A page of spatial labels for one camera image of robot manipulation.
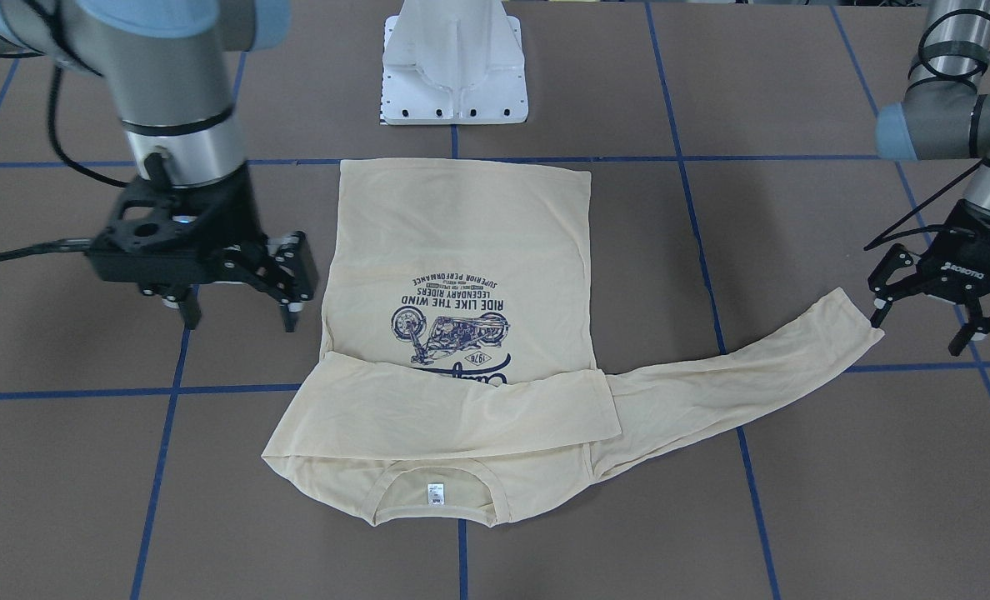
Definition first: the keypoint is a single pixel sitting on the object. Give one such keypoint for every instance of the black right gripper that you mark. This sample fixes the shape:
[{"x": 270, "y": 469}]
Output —
[{"x": 234, "y": 205}]

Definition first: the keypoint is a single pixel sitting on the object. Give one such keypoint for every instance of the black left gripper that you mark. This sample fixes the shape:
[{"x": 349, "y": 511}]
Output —
[{"x": 972, "y": 253}]

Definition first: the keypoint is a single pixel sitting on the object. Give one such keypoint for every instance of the cream long-sleeve printed shirt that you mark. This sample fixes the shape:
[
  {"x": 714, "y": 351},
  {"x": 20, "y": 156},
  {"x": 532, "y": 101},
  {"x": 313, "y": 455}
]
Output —
[{"x": 456, "y": 376}]

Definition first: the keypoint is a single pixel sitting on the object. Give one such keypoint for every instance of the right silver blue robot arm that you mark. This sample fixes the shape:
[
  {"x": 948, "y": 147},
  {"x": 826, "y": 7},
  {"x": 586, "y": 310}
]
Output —
[{"x": 163, "y": 64}]

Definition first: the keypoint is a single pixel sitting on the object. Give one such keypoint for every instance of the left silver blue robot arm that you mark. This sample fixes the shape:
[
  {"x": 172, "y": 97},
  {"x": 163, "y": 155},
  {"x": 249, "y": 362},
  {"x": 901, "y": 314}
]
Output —
[{"x": 945, "y": 114}]

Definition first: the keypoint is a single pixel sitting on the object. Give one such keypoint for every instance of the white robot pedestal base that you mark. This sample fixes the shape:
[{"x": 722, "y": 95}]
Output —
[{"x": 453, "y": 63}]

